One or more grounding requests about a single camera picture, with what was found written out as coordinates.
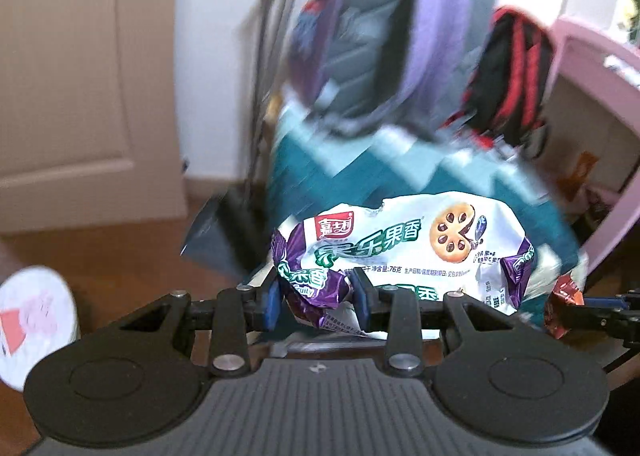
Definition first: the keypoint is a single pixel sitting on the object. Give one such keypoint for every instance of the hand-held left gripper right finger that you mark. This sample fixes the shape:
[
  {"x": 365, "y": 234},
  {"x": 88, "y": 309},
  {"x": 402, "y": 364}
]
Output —
[{"x": 361, "y": 301}]

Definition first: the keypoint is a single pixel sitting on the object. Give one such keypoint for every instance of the teal storage bin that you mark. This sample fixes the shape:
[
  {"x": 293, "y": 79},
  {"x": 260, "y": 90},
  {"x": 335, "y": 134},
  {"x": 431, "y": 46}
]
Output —
[{"x": 320, "y": 175}]

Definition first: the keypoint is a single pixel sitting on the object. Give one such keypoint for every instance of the white bin with pink pig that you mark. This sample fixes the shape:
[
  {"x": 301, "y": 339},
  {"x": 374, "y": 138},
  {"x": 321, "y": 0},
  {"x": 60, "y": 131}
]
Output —
[{"x": 35, "y": 336}]

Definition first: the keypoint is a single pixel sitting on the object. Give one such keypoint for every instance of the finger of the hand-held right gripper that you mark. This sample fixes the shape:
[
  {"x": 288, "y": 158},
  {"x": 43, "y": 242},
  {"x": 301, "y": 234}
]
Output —
[
  {"x": 605, "y": 302},
  {"x": 610, "y": 322}
]

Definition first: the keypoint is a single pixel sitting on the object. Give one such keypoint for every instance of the red black backpack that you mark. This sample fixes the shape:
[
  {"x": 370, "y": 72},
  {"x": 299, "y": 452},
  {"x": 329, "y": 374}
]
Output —
[{"x": 510, "y": 80}]

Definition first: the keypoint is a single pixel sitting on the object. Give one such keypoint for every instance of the purple grey backpack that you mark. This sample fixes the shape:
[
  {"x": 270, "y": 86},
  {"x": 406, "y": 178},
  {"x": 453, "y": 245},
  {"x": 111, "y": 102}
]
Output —
[{"x": 380, "y": 35}]

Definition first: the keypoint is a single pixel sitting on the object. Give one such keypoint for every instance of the beige door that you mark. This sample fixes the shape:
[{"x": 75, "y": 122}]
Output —
[{"x": 75, "y": 85}]

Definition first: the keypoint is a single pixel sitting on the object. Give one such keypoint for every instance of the black metal stand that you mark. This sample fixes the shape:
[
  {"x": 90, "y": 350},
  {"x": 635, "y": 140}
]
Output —
[{"x": 265, "y": 85}]

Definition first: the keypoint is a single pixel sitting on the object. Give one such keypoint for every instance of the purple white snack packet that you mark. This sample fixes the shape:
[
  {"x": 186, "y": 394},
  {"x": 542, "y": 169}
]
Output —
[{"x": 400, "y": 236}]

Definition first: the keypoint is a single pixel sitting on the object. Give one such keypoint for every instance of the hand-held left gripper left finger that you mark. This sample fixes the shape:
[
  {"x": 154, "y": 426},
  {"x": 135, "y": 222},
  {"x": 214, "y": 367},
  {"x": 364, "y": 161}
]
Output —
[{"x": 272, "y": 303}]

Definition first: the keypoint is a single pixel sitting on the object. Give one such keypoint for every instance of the red brown wrapper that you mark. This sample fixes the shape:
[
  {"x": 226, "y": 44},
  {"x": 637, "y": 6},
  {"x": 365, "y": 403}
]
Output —
[{"x": 562, "y": 308}]

